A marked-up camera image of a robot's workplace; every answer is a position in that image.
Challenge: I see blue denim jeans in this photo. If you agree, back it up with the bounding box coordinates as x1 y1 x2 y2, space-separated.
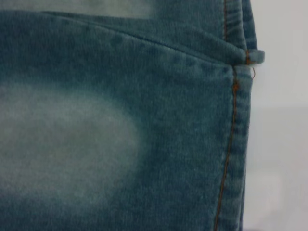
0 0 266 231

